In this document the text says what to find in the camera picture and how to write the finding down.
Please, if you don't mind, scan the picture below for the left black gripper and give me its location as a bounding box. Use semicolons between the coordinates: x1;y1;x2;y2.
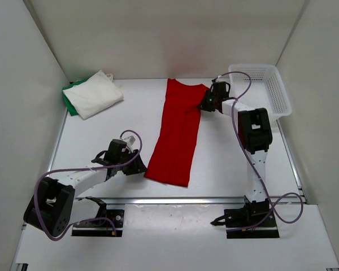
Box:
116;148;148;175

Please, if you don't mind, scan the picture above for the red t shirt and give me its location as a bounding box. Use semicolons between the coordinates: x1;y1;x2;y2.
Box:
144;79;208;187

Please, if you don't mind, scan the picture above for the white t shirt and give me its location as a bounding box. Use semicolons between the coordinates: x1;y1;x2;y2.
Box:
63;70;124;120

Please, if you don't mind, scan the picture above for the green polo shirt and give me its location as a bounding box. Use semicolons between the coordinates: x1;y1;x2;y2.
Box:
62;78;88;116

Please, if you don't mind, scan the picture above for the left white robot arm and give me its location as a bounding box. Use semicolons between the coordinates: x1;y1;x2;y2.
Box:
23;135;147;241

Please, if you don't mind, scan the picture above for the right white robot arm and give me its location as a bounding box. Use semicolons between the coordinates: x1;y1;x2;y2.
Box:
198;80;273;228

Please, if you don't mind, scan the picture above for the white plastic basket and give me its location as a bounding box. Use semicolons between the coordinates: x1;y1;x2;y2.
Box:
228;64;292;125

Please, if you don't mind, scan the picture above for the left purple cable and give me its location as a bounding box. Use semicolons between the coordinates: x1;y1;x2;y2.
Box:
34;129;144;241

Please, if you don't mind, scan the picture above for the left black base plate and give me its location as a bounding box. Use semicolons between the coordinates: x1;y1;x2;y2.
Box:
71;209;125;237

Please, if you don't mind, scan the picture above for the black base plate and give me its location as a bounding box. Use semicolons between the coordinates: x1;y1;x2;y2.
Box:
71;209;125;237
224;209;280;239

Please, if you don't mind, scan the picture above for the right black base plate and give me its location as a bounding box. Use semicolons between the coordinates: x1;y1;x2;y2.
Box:
224;209;280;239

